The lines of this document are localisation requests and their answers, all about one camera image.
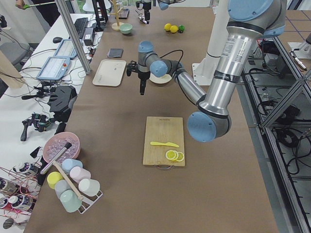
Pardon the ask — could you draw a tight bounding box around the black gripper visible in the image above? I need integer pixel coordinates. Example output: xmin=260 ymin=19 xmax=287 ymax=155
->
xmin=135 ymin=0 xmax=152 ymax=24
xmin=126 ymin=61 xmax=149 ymax=95

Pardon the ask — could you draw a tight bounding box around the round cream plate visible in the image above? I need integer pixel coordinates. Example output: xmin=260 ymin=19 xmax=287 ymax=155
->
xmin=149 ymin=73 xmax=172 ymax=84

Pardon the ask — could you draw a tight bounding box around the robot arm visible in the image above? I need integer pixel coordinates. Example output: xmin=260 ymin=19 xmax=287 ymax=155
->
xmin=135 ymin=0 xmax=183 ymax=24
xmin=126 ymin=0 xmax=287 ymax=142

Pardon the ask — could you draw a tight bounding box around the cream rabbit tray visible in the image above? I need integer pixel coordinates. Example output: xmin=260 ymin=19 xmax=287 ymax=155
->
xmin=92 ymin=59 xmax=127 ymax=87

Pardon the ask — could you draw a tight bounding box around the metal ice scoop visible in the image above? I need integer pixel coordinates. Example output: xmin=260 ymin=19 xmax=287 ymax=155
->
xmin=135 ymin=10 xmax=149 ymax=24

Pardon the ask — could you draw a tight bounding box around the yellow lemon far end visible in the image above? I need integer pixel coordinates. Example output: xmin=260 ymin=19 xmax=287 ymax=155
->
xmin=164 ymin=23 xmax=172 ymax=32

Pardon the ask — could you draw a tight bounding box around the mint green bowl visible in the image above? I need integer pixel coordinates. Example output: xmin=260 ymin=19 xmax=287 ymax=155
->
xmin=120 ymin=23 xmax=133 ymax=35

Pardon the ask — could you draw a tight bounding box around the yellow lemon near lime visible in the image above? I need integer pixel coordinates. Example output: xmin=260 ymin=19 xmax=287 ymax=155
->
xmin=170 ymin=25 xmax=179 ymax=33

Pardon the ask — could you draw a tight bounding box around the wooden mug tree stand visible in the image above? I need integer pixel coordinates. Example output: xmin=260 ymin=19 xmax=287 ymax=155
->
xmin=110 ymin=0 xmax=124 ymax=31

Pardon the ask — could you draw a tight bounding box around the green lime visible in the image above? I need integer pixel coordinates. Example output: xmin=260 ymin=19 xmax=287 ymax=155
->
xmin=178 ymin=25 xmax=185 ymax=33

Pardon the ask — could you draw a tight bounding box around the grey folded cloth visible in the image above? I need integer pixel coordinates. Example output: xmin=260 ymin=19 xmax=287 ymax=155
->
xmin=107 ymin=48 xmax=123 ymax=58

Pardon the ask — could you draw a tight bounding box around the wooden cutting board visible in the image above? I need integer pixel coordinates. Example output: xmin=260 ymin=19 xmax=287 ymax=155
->
xmin=142 ymin=116 xmax=185 ymax=168

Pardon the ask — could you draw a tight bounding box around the yellow plastic knife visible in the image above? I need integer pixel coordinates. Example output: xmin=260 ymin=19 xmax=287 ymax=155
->
xmin=150 ymin=141 xmax=179 ymax=148

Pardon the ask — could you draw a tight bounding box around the black keyboard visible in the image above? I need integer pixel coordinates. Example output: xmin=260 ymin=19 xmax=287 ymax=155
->
xmin=74 ymin=17 xmax=88 ymax=39

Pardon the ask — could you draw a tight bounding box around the lemon slice back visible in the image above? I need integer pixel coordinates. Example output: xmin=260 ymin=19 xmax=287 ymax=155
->
xmin=175 ymin=152 xmax=185 ymax=162

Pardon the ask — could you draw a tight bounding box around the far teach pendant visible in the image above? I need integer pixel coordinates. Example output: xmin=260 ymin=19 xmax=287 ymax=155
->
xmin=54 ymin=39 xmax=77 ymax=59

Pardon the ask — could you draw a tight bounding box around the teach pendant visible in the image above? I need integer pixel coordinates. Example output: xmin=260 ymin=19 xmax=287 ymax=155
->
xmin=36 ymin=56 xmax=70 ymax=81
xmin=54 ymin=39 xmax=77 ymax=59

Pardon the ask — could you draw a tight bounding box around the near teach pendant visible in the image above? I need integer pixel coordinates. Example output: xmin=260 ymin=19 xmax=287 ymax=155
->
xmin=36 ymin=56 xmax=70 ymax=81

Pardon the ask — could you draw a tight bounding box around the person in black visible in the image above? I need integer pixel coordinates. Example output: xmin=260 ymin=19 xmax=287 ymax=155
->
xmin=14 ymin=0 xmax=61 ymax=27

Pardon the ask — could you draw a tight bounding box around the metal muddler stick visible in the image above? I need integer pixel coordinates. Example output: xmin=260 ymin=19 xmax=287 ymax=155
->
xmin=40 ymin=142 xmax=72 ymax=175

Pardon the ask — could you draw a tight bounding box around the pink bowl with ice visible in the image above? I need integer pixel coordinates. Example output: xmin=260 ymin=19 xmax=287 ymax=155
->
xmin=43 ymin=132 xmax=80 ymax=163

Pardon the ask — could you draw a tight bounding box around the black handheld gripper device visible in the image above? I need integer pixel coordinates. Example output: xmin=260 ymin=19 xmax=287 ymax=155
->
xmin=20 ymin=113 xmax=54 ymax=141

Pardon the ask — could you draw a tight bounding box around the blue cup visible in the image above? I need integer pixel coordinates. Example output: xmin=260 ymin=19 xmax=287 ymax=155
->
xmin=61 ymin=159 xmax=83 ymax=175

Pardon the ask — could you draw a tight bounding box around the pink cup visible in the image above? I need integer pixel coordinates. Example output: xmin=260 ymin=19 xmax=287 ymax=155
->
xmin=69 ymin=166 xmax=91 ymax=183

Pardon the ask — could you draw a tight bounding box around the white cup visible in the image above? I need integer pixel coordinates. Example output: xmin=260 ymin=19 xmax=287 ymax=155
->
xmin=78 ymin=179 xmax=100 ymax=197

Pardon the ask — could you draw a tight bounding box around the yellow cup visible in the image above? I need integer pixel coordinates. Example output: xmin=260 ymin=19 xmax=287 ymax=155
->
xmin=47 ymin=171 xmax=64 ymax=190

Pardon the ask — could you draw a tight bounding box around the white cup rack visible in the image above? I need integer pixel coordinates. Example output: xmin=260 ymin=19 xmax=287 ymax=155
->
xmin=78 ymin=190 xmax=104 ymax=214

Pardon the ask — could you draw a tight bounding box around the grey cup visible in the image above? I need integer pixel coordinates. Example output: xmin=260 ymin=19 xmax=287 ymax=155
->
xmin=54 ymin=180 xmax=71 ymax=199

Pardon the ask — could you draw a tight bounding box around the mint green cup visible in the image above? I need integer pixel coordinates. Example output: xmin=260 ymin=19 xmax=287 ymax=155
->
xmin=60 ymin=190 xmax=82 ymax=213

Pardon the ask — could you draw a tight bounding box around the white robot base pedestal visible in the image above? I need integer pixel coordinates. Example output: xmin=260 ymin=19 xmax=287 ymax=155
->
xmin=192 ymin=0 xmax=229 ymax=86

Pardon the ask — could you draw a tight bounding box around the aluminium frame post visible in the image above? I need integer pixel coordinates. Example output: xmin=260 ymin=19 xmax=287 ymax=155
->
xmin=55 ymin=0 xmax=91 ymax=75

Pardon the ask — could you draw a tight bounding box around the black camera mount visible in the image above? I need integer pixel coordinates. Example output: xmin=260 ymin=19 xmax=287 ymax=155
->
xmin=48 ymin=85 xmax=77 ymax=122

